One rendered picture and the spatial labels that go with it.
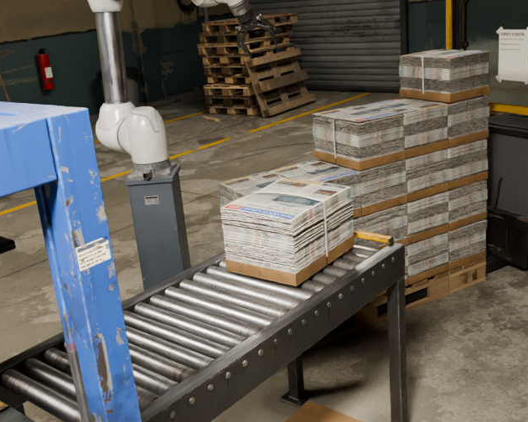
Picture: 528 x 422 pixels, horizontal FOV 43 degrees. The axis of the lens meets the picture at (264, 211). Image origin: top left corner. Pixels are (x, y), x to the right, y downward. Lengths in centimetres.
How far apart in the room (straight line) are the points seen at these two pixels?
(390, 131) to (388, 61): 727
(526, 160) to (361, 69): 685
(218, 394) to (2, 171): 94
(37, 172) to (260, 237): 120
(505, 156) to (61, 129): 350
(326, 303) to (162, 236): 104
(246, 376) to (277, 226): 50
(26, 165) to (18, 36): 879
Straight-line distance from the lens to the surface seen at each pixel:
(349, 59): 1091
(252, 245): 217
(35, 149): 105
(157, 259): 292
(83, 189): 110
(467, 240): 388
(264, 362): 187
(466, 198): 378
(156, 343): 191
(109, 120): 294
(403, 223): 349
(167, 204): 283
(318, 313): 202
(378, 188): 334
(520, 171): 425
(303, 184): 237
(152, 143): 278
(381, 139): 330
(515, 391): 311
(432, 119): 350
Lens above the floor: 170
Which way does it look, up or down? 18 degrees down
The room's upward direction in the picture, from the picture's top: 5 degrees counter-clockwise
